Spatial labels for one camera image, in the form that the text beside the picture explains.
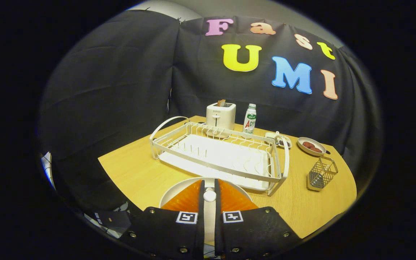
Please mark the brown meat patty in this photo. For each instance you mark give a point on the brown meat patty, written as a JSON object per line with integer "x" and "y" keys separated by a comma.
{"x": 308, "y": 144}
{"x": 316, "y": 149}

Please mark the white divided bean dish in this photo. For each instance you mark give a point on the white divided bean dish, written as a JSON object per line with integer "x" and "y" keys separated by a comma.
{"x": 271, "y": 136}

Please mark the brown toast slice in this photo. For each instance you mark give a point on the brown toast slice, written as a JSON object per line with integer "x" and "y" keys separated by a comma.
{"x": 221, "y": 103}

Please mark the white toaster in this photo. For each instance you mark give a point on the white toaster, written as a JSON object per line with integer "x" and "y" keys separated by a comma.
{"x": 220, "y": 117}

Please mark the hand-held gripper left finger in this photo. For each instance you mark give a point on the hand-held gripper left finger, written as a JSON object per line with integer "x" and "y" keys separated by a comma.
{"x": 168, "y": 234}

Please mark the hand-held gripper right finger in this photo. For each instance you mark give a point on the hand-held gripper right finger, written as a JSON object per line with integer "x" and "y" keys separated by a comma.
{"x": 255, "y": 234}

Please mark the beige plate with patties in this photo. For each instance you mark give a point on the beige plate with patties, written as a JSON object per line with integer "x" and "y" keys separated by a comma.
{"x": 303, "y": 150}

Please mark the black backdrop cloth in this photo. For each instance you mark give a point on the black backdrop cloth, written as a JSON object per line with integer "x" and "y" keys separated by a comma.
{"x": 121, "y": 90}

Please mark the dark box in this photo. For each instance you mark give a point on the dark box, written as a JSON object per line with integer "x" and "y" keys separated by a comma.
{"x": 116, "y": 220}

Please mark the white plastic drink bottle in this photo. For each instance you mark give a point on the white plastic drink bottle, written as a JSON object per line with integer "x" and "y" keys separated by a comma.
{"x": 250, "y": 121}

